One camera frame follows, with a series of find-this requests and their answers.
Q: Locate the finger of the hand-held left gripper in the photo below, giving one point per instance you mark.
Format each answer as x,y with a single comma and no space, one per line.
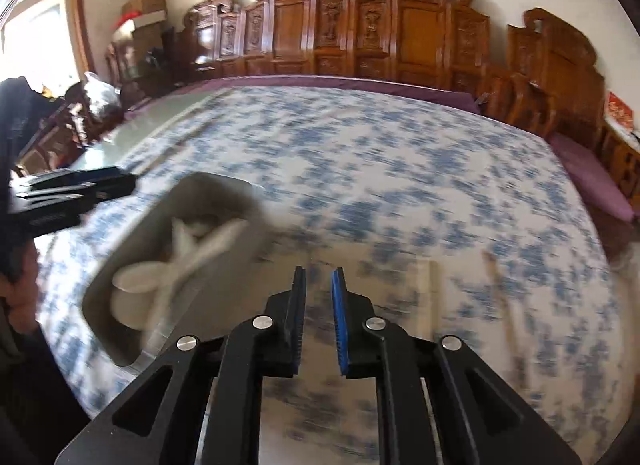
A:
75,205
80,179

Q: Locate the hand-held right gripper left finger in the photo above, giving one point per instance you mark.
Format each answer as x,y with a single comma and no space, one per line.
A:
299,320

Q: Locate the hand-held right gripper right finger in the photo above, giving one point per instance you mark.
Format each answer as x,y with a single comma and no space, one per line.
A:
339,320

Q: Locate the white plastic spoon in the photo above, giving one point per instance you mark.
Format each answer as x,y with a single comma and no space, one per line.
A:
132,312

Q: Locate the grey rectangular tray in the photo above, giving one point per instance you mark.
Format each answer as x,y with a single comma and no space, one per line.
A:
225,200

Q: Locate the person's left hand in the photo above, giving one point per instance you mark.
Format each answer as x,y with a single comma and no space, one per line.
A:
22,300

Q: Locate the dark wooden chair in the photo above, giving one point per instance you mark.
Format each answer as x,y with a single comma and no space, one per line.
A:
70,120

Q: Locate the white plastic bag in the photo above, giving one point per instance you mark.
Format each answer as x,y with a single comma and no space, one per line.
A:
100,95

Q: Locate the window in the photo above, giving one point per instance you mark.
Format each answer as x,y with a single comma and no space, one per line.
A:
40,30

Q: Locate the blue floral tablecloth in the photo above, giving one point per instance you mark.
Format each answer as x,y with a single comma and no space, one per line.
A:
400,170

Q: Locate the wooden chopstick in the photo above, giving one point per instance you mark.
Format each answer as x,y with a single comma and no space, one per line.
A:
500,295

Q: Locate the cardboard box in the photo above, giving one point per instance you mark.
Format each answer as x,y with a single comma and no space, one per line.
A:
147,5

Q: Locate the person's dark clothing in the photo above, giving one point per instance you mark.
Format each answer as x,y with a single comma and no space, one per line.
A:
35,395

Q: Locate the long purple sofa cushion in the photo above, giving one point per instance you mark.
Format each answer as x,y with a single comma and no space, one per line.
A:
350,82

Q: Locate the round-backed wooden chair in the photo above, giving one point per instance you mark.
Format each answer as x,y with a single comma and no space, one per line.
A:
520,100

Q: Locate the long carved wooden sofa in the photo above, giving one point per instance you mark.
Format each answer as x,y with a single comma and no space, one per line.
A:
340,30

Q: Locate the purple seat cushion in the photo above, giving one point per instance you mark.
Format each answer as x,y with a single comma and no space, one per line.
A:
590,170

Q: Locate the red card box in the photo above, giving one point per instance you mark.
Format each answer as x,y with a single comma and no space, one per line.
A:
620,112

